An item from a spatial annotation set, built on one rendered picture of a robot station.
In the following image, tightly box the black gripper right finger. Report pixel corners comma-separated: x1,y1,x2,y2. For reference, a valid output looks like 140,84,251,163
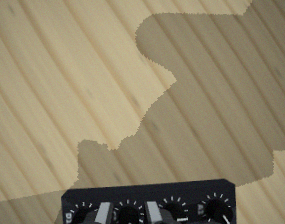
144,201,221,224

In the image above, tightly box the black knob box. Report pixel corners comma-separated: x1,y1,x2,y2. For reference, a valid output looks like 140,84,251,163
61,179,237,224

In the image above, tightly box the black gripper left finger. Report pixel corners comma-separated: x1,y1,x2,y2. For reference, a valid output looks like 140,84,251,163
79,202,114,224

